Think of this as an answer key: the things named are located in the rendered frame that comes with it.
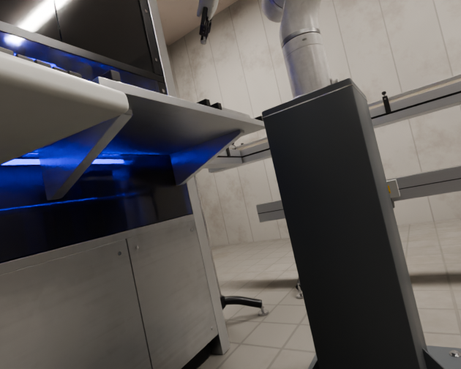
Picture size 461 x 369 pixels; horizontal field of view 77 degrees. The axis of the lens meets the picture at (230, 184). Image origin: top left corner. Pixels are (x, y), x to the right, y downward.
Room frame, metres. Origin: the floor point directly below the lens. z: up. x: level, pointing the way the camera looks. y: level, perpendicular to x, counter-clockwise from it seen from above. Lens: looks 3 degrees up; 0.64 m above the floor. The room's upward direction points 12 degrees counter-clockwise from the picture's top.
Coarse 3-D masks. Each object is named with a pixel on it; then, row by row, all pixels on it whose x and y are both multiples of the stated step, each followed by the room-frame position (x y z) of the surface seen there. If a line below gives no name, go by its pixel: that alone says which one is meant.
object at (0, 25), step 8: (0, 24) 0.73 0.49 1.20; (8, 24) 0.74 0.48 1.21; (8, 32) 0.74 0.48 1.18; (16, 32) 0.76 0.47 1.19; (24, 32) 0.77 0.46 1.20; (32, 32) 0.79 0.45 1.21; (32, 40) 0.79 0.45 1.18; (40, 40) 0.81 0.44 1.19; (48, 40) 0.83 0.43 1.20; (56, 40) 0.85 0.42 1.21; (56, 48) 0.84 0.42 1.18; (64, 48) 0.87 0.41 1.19; (72, 48) 0.89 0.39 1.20; (80, 48) 0.91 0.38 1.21; (80, 56) 0.91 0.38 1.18; (88, 56) 0.93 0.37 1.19; (96, 56) 0.96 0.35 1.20; (104, 56) 0.99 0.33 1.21; (112, 64) 1.01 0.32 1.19; (120, 64) 1.04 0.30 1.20; (128, 64) 1.08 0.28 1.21; (136, 72) 1.10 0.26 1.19; (144, 72) 1.14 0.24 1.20; (160, 80) 1.22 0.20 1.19
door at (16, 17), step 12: (0, 0) 0.74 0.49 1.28; (12, 0) 0.77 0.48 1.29; (24, 0) 0.80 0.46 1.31; (36, 0) 0.83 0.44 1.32; (48, 0) 0.86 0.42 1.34; (0, 12) 0.74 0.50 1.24; (12, 12) 0.76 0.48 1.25; (24, 12) 0.79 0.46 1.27; (36, 12) 0.82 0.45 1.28; (48, 12) 0.85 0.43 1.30; (12, 24) 0.76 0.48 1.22; (24, 24) 0.79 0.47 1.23; (36, 24) 0.81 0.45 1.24; (48, 24) 0.85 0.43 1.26; (48, 36) 0.84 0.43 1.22
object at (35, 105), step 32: (0, 64) 0.24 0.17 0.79; (32, 64) 0.27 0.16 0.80; (0, 96) 0.27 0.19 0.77; (32, 96) 0.28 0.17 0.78; (64, 96) 0.30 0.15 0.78; (96, 96) 0.33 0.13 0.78; (0, 128) 0.34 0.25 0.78; (32, 128) 0.36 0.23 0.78; (64, 128) 0.39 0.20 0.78; (0, 160) 0.47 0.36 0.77
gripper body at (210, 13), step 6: (204, 0) 0.89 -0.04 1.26; (210, 0) 0.88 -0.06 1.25; (216, 0) 0.91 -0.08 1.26; (198, 6) 0.91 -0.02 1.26; (204, 6) 0.90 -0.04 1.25; (210, 6) 0.90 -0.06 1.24; (216, 6) 0.94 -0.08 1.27; (198, 12) 0.92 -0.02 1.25; (210, 12) 0.91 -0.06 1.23; (210, 18) 0.93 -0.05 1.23
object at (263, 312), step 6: (222, 300) 1.52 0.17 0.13; (228, 300) 1.53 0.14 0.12; (234, 300) 1.53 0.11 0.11; (240, 300) 1.54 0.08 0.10; (246, 300) 1.54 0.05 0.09; (252, 300) 1.55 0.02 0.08; (258, 300) 1.55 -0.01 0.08; (222, 306) 1.51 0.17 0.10; (252, 306) 1.55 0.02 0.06; (258, 306) 1.54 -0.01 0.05; (258, 312) 1.56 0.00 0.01; (264, 312) 1.55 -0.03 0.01
